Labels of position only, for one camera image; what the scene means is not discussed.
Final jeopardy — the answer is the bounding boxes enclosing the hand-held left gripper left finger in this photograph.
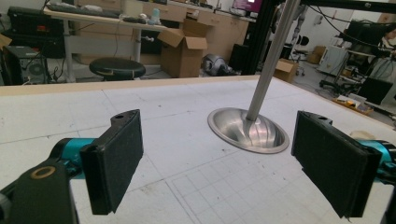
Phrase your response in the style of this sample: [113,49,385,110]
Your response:
[78,108,145,216]

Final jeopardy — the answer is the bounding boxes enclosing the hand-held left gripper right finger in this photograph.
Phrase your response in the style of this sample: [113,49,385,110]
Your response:
[290,110,383,219]

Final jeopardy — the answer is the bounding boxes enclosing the black monitor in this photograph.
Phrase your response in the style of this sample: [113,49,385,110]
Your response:
[357,77,394,106]

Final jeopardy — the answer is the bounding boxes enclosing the metal stand with round base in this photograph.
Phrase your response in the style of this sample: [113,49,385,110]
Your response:
[207,0,303,155]

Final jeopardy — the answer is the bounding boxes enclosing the black round stool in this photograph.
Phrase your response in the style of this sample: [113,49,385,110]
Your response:
[89,57,147,82]

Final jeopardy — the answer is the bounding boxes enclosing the white cabinet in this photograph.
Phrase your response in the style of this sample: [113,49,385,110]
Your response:
[317,45,349,77]

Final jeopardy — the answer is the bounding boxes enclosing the small cardboard box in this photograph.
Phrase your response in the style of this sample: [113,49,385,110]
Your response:
[273,58,299,84]

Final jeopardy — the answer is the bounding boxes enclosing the open cardboard box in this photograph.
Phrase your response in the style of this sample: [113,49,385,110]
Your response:
[157,18,210,79]

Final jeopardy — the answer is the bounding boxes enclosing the black computer tower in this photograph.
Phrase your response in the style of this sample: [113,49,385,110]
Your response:
[3,45,50,86]

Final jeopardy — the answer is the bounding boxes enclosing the wooden desk with white legs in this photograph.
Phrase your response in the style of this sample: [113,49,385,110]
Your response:
[43,6,171,83]

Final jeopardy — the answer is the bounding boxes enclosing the grey helmet-shaped object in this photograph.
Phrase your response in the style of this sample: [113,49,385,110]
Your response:
[201,53,236,77]

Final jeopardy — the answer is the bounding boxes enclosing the light blue bottle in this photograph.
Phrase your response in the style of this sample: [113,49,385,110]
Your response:
[148,7,162,26]

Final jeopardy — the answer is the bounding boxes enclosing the black keyboard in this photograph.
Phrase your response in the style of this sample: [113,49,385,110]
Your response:
[46,3,121,19]

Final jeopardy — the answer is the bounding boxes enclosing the black equipment case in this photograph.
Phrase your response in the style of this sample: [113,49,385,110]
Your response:
[7,6,66,59]

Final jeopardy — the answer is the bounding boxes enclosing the wooden cabinet row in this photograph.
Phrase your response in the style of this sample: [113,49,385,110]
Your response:
[74,0,258,63]

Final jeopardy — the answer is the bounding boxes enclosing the black aluminium frame post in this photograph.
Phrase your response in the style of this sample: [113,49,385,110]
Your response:
[241,0,283,77]

